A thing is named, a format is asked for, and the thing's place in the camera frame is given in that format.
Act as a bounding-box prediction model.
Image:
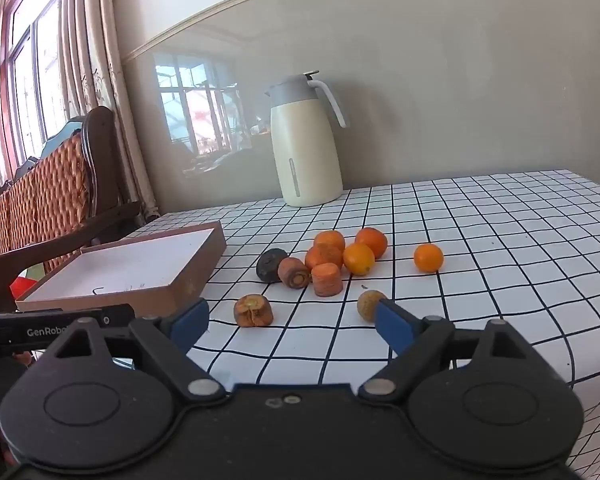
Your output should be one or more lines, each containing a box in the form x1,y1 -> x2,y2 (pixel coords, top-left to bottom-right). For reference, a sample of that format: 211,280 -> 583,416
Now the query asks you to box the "wooden sofa with orange cushions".
0,105 -> 143,311

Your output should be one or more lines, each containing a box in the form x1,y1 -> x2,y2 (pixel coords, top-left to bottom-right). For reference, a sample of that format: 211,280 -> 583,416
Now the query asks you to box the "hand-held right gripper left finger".
30,299 -> 227,406

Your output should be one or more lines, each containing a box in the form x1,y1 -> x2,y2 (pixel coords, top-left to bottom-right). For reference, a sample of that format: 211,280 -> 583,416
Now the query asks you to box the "window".
0,0 -> 66,161

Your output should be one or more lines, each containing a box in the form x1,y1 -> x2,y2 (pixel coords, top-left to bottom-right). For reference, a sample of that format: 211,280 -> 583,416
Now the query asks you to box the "carrot piece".
233,294 -> 274,327
305,244 -> 343,272
311,262 -> 343,297
277,257 -> 312,290

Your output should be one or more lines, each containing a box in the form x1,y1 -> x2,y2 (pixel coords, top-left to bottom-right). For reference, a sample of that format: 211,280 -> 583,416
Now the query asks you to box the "white checked tablecloth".
125,170 -> 600,480

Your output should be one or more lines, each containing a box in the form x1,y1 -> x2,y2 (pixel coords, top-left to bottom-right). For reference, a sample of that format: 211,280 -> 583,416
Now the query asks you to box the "orange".
342,243 -> 376,277
413,243 -> 445,274
355,227 -> 388,260
313,230 -> 346,253

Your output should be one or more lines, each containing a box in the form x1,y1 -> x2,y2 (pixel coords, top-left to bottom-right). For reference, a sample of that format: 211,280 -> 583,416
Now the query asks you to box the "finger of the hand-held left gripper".
15,304 -> 135,330

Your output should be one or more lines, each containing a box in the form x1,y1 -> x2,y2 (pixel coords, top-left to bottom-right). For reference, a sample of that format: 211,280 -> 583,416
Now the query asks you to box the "cream thermos jug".
265,71 -> 348,208

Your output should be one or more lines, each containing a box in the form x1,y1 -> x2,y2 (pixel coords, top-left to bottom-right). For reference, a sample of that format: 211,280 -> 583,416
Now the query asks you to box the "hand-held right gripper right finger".
357,299 -> 568,406

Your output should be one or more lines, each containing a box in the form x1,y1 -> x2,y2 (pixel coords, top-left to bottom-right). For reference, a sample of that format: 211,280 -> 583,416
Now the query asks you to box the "brown cardboard box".
15,221 -> 227,318

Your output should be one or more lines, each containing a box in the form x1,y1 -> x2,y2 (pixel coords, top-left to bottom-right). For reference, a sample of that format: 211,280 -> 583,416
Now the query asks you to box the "red plastic bag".
9,275 -> 37,302

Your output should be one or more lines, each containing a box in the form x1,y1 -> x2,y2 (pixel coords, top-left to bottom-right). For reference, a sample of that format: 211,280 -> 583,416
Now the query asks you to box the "beige embroidered curtain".
57,0 -> 161,218

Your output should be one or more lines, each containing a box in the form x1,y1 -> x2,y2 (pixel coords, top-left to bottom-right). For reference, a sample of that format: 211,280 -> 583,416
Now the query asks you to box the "dark shrivelled fruit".
256,248 -> 288,283

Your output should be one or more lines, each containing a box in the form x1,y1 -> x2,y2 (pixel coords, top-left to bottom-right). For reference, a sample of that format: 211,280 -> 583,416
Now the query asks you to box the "small brown fruit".
357,290 -> 388,322

